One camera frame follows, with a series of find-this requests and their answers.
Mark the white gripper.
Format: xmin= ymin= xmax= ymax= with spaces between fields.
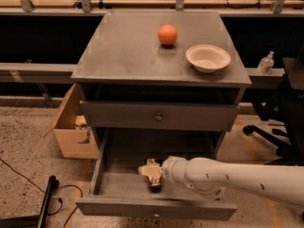
xmin=138 ymin=156 xmax=189 ymax=185

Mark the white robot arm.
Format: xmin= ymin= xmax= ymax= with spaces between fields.
xmin=138 ymin=157 xmax=304 ymax=209

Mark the open grey middle drawer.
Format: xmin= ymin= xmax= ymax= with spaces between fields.
xmin=77 ymin=128 xmax=238 ymax=220

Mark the closed grey top drawer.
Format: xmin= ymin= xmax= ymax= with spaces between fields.
xmin=80 ymin=101 xmax=238 ymax=132

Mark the grey wooden drawer cabinet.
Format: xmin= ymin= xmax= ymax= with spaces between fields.
xmin=72 ymin=9 xmax=251 ymax=158

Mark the open cardboard box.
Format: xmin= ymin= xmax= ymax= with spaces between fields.
xmin=45 ymin=85 xmax=99 ymax=160

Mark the white paper bowl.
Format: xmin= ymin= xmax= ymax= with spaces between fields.
xmin=185 ymin=45 xmax=231 ymax=73

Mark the black metal floor stand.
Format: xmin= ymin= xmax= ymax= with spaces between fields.
xmin=0 ymin=176 xmax=59 ymax=228

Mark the orange ball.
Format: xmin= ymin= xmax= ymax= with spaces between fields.
xmin=158 ymin=25 xmax=178 ymax=46

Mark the black office chair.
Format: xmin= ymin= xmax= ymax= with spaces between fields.
xmin=242 ymin=57 xmax=304 ymax=163

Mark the clear sanitizer pump bottle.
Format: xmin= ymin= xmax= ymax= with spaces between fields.
xmin=257 ymin=51 xmax=275 ymax=74

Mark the black floor cable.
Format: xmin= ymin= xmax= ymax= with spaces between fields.
xmin=0 ymin=157 xmax=84 ymax=228

